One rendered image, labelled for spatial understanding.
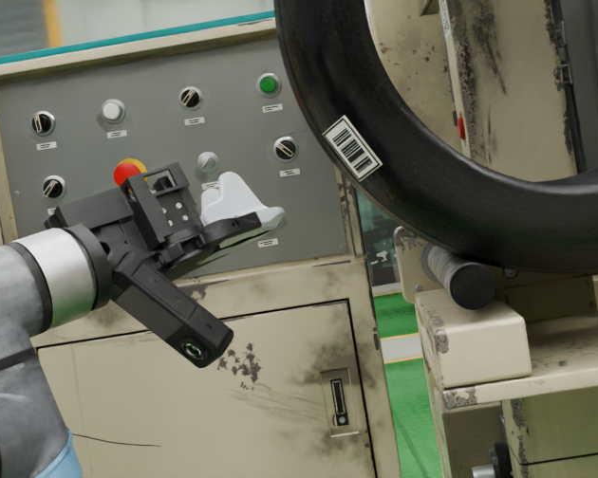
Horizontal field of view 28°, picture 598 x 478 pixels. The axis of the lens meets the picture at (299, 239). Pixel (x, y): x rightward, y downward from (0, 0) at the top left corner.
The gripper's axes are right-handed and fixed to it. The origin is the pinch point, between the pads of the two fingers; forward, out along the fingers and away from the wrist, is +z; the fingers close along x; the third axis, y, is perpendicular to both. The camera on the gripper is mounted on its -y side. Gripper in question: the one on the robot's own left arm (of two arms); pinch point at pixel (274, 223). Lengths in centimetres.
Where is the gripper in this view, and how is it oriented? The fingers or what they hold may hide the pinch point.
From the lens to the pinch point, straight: 107.2
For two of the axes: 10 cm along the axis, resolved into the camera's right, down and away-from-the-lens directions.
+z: 7.4, -2.9, 6.0
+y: -4.6, -8.8, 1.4
